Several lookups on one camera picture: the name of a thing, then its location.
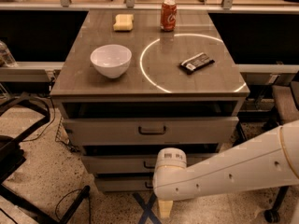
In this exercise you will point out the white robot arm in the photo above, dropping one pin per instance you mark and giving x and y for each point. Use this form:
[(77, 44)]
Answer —
[(266, 161)]

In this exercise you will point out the yellow sponge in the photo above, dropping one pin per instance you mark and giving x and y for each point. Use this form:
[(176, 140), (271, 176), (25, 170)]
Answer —
[(123, 22)]

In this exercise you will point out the white ceramic bowl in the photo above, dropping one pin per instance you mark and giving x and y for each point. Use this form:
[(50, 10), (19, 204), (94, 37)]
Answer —
[(111, 60)]

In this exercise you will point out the black snack bar packet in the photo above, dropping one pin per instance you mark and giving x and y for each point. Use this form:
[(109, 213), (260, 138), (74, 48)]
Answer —
[(196, 62)]

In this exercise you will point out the grey wooden drawer cabinet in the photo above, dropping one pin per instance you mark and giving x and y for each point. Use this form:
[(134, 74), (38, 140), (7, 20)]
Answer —
[(154, 86)]

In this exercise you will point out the clear plastic bottle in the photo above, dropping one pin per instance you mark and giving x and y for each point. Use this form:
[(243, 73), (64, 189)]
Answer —
[(6, 58)]

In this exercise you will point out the black chair left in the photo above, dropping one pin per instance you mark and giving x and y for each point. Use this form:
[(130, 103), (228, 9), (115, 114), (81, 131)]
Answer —
[(12, 157)]

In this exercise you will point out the orange soda can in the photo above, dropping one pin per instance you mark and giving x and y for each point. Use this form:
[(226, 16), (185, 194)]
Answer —
[(168, 15)]

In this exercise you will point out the grey drawer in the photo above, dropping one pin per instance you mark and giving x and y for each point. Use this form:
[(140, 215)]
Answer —
[(127, 183), (150, 131), (130, 164)]

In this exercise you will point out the blue tape cross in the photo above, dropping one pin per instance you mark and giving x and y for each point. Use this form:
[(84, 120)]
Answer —
[(147, 209)]

